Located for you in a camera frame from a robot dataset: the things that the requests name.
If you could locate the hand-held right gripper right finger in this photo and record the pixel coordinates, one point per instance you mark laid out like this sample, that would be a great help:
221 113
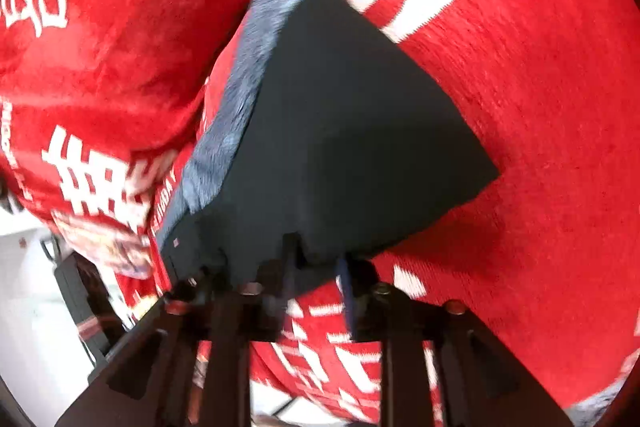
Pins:
348 302

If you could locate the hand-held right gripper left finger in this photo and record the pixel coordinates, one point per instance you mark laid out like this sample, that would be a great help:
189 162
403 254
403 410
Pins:
272 307

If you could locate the cartoon printed pillow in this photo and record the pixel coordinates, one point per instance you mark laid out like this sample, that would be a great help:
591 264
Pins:
107 244

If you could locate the red printed sofa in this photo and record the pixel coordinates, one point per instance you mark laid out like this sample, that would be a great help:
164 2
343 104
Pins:
525 107

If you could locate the black pants with blue stripe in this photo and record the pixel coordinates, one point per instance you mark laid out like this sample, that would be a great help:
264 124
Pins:
340 132

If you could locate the black case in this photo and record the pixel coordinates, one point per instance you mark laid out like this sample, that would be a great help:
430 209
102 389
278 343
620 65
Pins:
82 292

